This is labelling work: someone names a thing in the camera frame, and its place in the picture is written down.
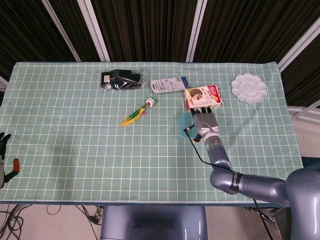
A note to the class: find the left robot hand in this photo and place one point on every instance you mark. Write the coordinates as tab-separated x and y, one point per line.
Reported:
3	162

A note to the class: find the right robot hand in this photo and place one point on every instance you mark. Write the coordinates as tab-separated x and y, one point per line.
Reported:
206	122

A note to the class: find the blue plastic container lid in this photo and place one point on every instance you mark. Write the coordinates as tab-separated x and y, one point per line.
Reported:
186	122

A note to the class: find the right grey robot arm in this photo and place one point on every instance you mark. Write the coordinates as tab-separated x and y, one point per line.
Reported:
262	187

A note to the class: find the red white snack carton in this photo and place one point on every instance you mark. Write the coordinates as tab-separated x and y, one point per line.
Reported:
202	96

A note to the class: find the blister pack with card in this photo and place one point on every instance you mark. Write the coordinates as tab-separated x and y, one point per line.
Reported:
167	84

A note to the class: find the white flower paint palette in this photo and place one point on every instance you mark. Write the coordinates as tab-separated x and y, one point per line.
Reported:
248	88

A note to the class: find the yellow green feather shuttlecock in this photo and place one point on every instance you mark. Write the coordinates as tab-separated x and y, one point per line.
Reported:
136	115

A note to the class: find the green white checked tablecloth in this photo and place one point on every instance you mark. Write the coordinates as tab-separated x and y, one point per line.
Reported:
75	150

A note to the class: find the black gloves in plastic bag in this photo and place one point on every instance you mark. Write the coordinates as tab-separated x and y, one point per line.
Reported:
120	80

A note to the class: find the white metal rod stand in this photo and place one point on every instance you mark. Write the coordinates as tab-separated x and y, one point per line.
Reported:
303	111

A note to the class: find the blue denim trouser leg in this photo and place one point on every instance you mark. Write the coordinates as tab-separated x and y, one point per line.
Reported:
311	162

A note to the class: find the dark brown curtain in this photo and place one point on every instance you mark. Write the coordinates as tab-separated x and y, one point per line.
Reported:
150	25

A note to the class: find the grey blue robot torso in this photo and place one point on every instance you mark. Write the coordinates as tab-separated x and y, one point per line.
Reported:
150	225

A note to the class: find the white metal frame post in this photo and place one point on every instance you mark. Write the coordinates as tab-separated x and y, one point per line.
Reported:
61	31
300	42
93	30
196	30

